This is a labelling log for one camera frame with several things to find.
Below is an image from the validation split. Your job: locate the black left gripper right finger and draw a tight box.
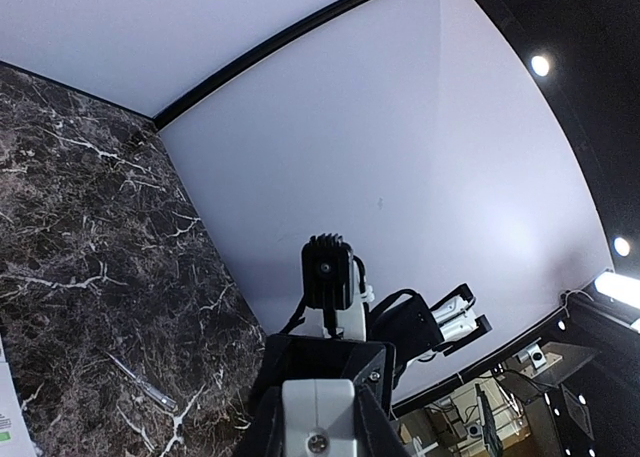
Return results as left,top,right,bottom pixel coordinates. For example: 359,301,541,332
354,386,407,457

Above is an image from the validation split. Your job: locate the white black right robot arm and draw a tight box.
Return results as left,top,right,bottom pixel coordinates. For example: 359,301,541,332
248,284,492,415

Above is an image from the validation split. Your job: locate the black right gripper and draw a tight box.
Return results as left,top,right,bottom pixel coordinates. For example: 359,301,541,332
248,333,396,417

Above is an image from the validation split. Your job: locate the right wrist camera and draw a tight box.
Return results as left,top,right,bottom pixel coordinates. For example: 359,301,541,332
301,234,354,337

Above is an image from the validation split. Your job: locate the small white buttoned remote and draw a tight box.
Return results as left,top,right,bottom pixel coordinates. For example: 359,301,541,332
282,379,358,457

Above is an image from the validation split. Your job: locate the black right corner post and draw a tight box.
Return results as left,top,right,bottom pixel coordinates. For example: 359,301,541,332
152,0,373,131

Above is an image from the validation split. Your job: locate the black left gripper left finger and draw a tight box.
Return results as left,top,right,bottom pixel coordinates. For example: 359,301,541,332
234,386,284,457

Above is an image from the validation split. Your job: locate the white TCL remote control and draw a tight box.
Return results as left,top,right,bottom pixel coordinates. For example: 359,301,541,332
0,346,36,457

